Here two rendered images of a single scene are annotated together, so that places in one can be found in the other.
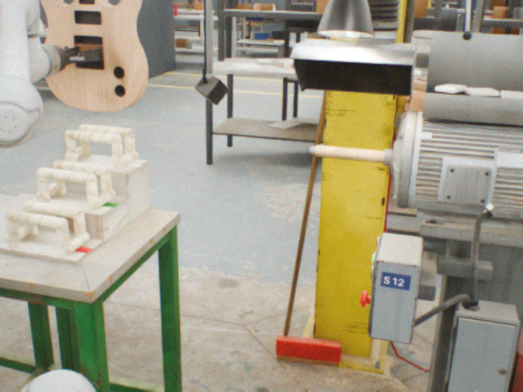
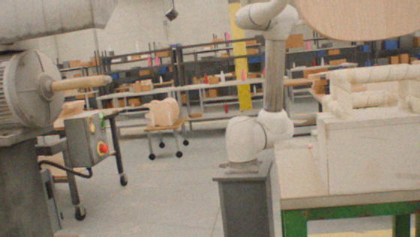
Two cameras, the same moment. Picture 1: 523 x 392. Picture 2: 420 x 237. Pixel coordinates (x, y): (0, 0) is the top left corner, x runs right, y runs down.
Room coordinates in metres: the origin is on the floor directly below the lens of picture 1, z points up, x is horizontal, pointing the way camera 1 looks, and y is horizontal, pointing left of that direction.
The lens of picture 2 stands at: (2.63, 0.06, 1.26)
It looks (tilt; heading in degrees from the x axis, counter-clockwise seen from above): 9 degrees down; 174
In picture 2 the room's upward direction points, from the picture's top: 7 degrees counter-clockwise
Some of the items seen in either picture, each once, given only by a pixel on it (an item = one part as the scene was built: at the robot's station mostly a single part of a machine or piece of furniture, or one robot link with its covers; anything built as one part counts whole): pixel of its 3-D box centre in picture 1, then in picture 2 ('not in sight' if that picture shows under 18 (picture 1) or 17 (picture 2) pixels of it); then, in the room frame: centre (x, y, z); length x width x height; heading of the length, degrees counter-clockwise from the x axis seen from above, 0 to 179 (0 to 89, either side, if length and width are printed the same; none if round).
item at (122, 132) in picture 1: (106, 131); (380, 75); (1.95, 0.52, 1.20); 0.20 x 0.03 x 0.03; 74
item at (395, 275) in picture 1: (425, 296); (71, 148); (1.25, -0.39, 0.99); 0.24 x 0.21 x 0.26; 75
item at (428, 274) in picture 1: (427, 274); (61, 145); (1.31, -0.40, 1.02); 0.19 x 0.04 x 0.04; 165
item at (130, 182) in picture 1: (103, 187); (376, 147); (1.90, 0.53, 1.02); 0.27 x 0.15 x 0.17; 75
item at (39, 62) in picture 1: (15, 61); not in sight; (1.57, 0.64, 1.48); 0.16 x 0.11 x 0.13; 164
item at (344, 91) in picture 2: (130, 147); (344, 99); (1.93, 0.44, 1.15); 0.03 x 0.03 x 0.09
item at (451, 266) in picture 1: (463, 267); (33, 150); (1.35, -0.50, 1.02); 0.13 x 0.04 x 0.04; 75
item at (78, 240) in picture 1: (75, 243); not in sight; (1.58, 0.53, 0.96); 0.11 x 0.03 x 0.03; 165
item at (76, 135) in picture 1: (93, 137); (370, 73); (1.87, 0.54, 1.20); 0.20 x 0.03 x 0.03; 74
